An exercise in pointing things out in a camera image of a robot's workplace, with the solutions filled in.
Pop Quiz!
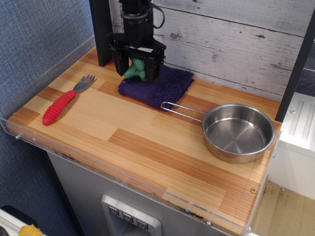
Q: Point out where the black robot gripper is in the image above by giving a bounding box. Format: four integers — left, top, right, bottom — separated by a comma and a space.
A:
108, 12, 165, 83

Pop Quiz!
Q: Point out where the green toy broccoli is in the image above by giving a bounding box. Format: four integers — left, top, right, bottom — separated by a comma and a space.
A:
124, 58, 147, 82

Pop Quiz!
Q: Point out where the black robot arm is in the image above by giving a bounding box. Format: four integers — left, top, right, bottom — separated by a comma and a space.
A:
108, 0, 166, 83

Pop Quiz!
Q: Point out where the purple folded towel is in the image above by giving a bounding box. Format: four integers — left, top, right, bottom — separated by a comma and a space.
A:
118, 65, 194, 109

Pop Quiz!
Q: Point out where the stainless steel pan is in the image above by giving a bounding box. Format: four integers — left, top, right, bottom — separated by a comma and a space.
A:
160, 101, 276, 164

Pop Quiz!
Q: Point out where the clear acrylic table guard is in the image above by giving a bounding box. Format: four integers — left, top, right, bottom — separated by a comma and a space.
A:
6, 48, 276, 236

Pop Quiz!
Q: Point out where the grey cabinet front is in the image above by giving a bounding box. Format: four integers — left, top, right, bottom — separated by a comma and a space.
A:
48, 153, 224, 236

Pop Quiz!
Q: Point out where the silver dispenser panel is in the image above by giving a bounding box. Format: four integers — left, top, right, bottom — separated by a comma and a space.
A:
101, 194, 162, 236

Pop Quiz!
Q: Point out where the white ridged appliance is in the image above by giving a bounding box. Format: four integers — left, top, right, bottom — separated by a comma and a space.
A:
268, 92, 315, 199

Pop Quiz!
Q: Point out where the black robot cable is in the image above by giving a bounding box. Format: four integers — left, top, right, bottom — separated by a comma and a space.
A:
147, 3, 165, 30

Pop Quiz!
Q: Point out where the black left vertical post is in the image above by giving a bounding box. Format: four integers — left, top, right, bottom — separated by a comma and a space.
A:
89, 0, 112, 66

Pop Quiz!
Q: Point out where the black vertical post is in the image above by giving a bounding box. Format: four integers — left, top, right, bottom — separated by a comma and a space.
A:
89, 0, 112, 66
275, 10, 315, 122

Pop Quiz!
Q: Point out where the red handled fork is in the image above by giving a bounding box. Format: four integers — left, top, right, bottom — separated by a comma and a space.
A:
42, 74, 96, 126

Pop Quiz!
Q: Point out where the black right vertical post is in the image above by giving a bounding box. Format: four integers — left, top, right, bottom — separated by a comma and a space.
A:
275, 10, 315, 122

